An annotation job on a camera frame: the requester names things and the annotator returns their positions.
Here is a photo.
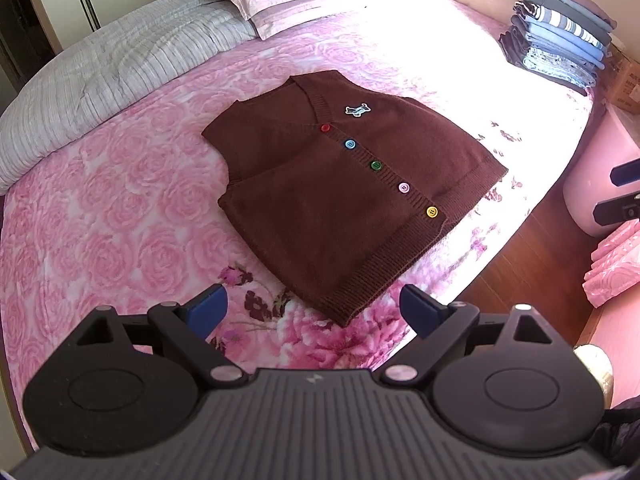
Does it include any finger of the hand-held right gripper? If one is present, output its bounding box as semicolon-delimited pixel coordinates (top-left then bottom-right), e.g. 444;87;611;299
595;192;640;225
609;159;640;187

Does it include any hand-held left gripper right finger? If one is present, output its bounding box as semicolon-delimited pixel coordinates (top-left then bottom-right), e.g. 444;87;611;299
374;283;558;391

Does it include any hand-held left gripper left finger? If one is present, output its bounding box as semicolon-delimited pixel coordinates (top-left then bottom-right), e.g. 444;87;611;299
75;282;247;389

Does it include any brown knitted vest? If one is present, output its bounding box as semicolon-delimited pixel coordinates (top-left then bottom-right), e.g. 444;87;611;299
201;73;509;327

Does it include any stack of folded clothes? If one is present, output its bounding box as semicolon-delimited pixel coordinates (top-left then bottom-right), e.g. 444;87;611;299
499;0;618;97

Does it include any pink plastic bin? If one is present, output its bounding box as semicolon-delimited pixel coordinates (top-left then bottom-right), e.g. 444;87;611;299
562;107;640;238

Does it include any pink floral folded cloth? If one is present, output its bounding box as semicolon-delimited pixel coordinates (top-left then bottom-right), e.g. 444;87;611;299
582;220;640;308

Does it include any cardboard box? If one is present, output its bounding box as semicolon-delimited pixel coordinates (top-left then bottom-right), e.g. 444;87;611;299
597;42;640;116

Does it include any pink floral bed sheet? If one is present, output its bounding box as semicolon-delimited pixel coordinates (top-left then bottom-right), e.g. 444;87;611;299
0;0;608;453

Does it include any beige round object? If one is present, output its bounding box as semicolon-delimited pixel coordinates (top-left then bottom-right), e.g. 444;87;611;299
572;344;615;411

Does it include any dark cloth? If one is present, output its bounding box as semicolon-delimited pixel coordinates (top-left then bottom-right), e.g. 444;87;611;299
592;397;640;471

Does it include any grey striped quilt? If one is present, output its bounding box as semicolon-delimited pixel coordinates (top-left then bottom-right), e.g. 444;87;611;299
0;0;261;196

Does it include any pink pillow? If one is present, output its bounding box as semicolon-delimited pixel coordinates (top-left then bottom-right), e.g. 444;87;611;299
210;0;396;41

